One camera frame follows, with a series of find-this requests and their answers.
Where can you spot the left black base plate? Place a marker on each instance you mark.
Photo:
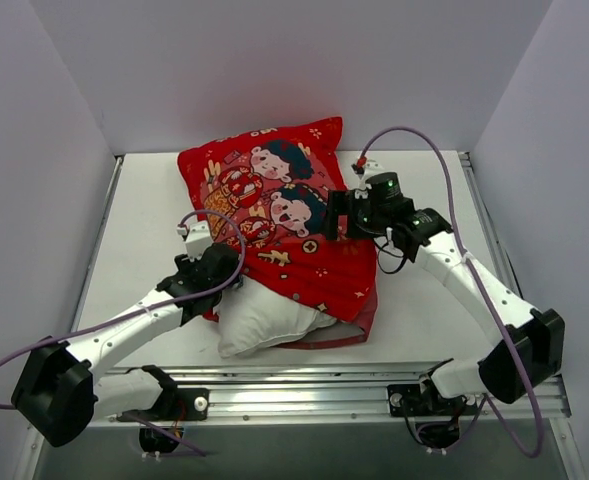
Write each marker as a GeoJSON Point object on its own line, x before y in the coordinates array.
{"type": "Point", "coordinates": [190, 404]}

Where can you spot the white pillow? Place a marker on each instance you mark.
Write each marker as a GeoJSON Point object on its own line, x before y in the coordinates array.
{"type": "Point", "coordinates": [252, 317]}

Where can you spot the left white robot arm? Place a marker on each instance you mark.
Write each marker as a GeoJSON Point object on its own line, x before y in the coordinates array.
{"type": "Point", "coordinates": [67, 384]}

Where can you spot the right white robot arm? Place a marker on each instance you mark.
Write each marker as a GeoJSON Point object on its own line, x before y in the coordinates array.
{"type": "Point", "coordinates": [526, 343]}

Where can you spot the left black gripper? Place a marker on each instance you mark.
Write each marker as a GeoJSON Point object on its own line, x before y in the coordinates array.
{"type": "Point", "coordinates": [229, 262]}

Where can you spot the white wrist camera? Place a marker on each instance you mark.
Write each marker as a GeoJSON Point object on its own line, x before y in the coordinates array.
{"type": "Point", "coordinates": [366, 168]}
{"type": "Point", "coordinates": [196, 239]}

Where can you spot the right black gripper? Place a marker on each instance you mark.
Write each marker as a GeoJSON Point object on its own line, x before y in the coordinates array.
{"type": "Point", "coordinates": [335, 215]}

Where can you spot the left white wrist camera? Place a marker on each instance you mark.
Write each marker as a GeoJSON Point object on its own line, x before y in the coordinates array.
{"type": "Point", "coordinates": [196, 239]}

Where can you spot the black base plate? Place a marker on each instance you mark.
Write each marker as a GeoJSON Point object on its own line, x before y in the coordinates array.
{"type": "Point", "coordinates": [405, 399]}
{"type": "Point", "coordinates": [190, 404]}

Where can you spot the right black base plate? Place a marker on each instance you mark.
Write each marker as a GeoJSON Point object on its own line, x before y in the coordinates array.
{"type": "Point", "coordinates": [405, 399]}

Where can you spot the red printed pillowcase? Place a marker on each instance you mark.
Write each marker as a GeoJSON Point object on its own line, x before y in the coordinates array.
{"type": "Point", "coordinates": [269, 189]}

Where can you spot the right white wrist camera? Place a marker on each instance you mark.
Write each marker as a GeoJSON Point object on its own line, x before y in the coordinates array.
{"type": "Point", "coordinates": [366, 168]}

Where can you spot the aluminium front rail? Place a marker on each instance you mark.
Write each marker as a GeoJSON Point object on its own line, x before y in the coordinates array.
{"type": "Point", "coordinates": [308, 395]}

